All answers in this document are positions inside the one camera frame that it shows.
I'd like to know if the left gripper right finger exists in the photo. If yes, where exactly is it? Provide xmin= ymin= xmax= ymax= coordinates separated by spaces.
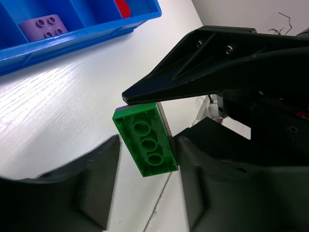
xmin=178 ymin=137 xmax=309 ymax=232

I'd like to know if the blue divided plastic bin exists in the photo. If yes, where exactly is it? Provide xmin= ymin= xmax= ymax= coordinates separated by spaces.
xmin=0 ymin=0 xmax=162 ymax=75

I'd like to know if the red flower lego brick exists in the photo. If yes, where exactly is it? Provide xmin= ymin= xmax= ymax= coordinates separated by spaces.
xmin=115 ymin=0 xmax=131 ymax=18

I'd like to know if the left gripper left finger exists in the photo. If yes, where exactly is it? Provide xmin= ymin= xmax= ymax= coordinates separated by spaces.
xmin=0 ymin=135 xmax=121 ymax=232

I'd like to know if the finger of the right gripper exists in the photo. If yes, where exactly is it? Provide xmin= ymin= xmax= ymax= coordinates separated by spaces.
xmin=122 ymin=26 xmax=309 ymax=105
xmin=173 ymin=117 xmax=251 ymax=160

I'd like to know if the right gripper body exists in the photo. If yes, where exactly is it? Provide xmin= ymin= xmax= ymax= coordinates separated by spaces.
xmin=217 ymin=88 xmax=309 ymax=166

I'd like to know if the purple rounded lego brick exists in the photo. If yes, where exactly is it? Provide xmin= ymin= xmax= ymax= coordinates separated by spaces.
xmin=19 ymin=14 xmax=68 ymax=42

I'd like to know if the green butterfly printed lego brick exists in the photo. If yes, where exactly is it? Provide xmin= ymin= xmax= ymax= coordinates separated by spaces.
xmin=112 ymin=102 xmax=178 ymax=177

